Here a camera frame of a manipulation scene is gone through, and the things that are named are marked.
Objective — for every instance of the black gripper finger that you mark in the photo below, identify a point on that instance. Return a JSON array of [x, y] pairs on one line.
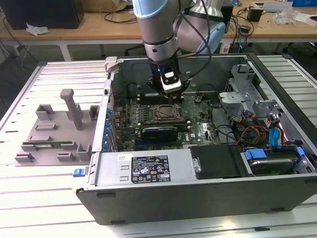
[[187, 80], [153, 85]]

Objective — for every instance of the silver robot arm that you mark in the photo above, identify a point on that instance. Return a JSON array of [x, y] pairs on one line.
[[156, 32]]

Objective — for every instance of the CPU socket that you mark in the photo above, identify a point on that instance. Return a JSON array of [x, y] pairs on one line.
[[155, 106]]

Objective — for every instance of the black RAM slot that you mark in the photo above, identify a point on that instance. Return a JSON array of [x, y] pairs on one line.
[[163, 121], [148, 100], [183, 125], [148, 95]]

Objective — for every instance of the round coin cell battery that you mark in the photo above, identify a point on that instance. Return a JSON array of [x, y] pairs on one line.
[[198, 99]]

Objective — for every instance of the grey case latch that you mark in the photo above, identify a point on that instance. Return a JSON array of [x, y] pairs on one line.
[[111, 63]]

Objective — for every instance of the black graphics card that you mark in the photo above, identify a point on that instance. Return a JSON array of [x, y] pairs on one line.
[[159, 135]]

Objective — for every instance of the silver metal drive cage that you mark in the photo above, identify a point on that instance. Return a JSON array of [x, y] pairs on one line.
[[235, 98]]

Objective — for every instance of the blue expansion card clip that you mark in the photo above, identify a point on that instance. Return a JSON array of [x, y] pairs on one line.
[[106, 146], [108, 121], [107, 129], [106, 138], [110, 112]]

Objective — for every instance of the green motherboard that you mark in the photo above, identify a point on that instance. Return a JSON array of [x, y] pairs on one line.
[[205, 129]]

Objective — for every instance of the black plastic shroud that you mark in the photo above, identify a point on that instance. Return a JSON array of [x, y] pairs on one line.
[[215, 161]]

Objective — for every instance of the silver power supply with label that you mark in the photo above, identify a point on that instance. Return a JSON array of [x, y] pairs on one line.
[[111, 168]]

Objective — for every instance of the black power adapter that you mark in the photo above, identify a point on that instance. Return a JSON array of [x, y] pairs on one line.
[[254, 14]]

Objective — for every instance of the grey parts rack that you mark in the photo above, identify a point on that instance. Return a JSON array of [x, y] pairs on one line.
[[59, 134]]

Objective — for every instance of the blue plastic case clip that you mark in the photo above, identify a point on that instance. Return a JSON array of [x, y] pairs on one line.
[[79, 172]]

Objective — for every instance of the clear plastic bag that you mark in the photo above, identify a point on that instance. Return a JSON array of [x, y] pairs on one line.
[[284, 16]]

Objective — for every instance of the hard disk in blue carrier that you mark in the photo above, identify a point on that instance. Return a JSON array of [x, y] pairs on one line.
[[270, 164]]

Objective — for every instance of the green RAM stick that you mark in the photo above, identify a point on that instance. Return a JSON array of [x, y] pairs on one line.
[[49, 145]]

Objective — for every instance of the black and silver PC case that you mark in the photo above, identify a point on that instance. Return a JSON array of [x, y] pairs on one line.
[[173, 205]]

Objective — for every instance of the black computer tower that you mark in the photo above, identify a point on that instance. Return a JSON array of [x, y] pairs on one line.
[[44, 12]]

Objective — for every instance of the crumpled white paper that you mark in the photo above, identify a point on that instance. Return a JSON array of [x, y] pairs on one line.
[[37, 29]]

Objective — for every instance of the blue cardboard box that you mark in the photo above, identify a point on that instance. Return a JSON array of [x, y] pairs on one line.
[[304, 3]]

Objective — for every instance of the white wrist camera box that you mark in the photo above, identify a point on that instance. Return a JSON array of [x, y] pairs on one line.
[[172, 88]]

